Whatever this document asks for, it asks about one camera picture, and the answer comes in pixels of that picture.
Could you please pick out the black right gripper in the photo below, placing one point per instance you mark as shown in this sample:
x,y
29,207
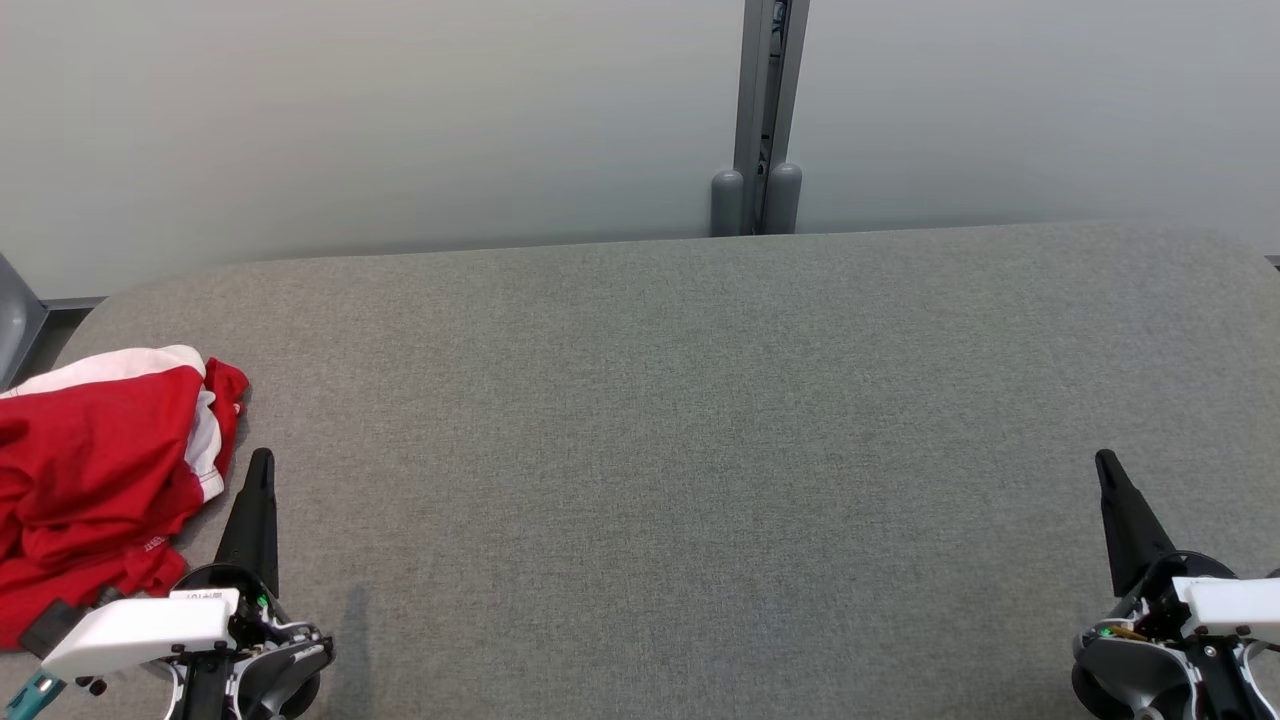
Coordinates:
x,y
1120,665

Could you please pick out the red basketball jersey black lettering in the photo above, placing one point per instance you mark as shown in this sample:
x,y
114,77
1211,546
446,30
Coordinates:
x,y
60,590

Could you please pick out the grey cylindrical post foot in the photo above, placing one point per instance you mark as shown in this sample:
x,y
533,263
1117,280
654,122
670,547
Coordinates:
x,y
727,205
784,200

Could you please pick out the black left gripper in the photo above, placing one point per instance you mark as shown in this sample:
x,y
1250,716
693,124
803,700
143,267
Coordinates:
x,y
280,660

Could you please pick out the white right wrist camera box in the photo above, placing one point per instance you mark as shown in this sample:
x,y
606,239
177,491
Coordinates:
x,y
1235,605

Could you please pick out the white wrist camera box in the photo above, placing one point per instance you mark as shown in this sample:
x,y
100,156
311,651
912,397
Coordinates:
x,y
1235,605
140,630

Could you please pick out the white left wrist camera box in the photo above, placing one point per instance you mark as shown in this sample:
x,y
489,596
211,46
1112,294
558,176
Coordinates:
x,y
140,630

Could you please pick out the red shorts with white panel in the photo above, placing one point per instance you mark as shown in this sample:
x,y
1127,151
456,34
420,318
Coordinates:
x,y
90,440

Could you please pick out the grey metal partition post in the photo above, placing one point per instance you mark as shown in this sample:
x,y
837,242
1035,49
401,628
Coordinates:
x,y
752,80
15,320

